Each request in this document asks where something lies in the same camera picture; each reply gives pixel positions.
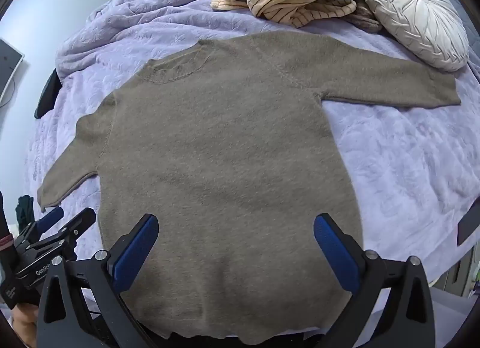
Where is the round pleated white cushion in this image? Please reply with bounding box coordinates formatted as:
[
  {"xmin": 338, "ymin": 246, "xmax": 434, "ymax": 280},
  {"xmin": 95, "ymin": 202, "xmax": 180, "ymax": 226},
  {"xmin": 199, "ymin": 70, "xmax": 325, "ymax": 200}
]
[{"xmin": 354, "ymin": 0, "xmax": 470, "ymax": 72}]

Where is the dark green clothes pile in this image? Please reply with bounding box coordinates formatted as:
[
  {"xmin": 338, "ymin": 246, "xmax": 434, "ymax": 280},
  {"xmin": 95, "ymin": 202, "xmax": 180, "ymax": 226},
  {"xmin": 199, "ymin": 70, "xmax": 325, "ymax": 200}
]
[{"xmin": 15, "ymin": 195, "xmax": 36, "ymax": 227}]

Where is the person's left hand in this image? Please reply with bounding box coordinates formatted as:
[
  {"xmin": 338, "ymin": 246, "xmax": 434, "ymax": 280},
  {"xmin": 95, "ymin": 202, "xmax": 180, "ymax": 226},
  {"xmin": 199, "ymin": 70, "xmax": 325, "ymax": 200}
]
[{"xmin": 11, "ymin": 301, "xmax": 40, "ymax": 341}]

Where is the olive knit sweater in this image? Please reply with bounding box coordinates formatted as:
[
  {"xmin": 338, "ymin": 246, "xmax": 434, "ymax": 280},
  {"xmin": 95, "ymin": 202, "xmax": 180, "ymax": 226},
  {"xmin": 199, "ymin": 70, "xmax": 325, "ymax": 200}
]
[{"xmin": 37, "ymin": 30, "xmax": 461, "ymax": 345}]

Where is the lilac embossed blanket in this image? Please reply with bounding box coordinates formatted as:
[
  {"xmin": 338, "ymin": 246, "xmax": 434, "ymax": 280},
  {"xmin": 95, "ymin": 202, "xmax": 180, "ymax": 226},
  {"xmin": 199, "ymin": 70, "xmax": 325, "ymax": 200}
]
[{"xmin": 22, "ymin": 0, "xmax": 480, "ymax": 337}]

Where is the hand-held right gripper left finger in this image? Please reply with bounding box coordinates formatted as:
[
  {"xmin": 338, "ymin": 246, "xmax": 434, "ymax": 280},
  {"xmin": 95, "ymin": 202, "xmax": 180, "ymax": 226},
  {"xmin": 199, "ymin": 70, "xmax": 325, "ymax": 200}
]
[{"xmin": 37, "ymin": 214, "xmax": 160, "ymax": 348}]

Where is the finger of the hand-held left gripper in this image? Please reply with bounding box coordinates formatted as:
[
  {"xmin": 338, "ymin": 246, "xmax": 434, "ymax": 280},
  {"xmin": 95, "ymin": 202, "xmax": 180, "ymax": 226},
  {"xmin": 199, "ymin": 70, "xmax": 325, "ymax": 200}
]
[
  {"xmin": 23, "ymin": 208, "xmax": 97, "ymax": 259},
  {"xmin": 15, "ymin": 206, "xmax": 64, "ymax": 247}
]

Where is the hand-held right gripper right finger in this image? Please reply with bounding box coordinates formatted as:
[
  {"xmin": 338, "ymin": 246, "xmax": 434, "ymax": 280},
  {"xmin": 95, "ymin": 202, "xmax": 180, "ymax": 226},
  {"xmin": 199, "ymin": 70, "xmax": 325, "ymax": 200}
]
[{"xmin": 313, "ymin": 213, "xmax": 437, "ymax": 348}]

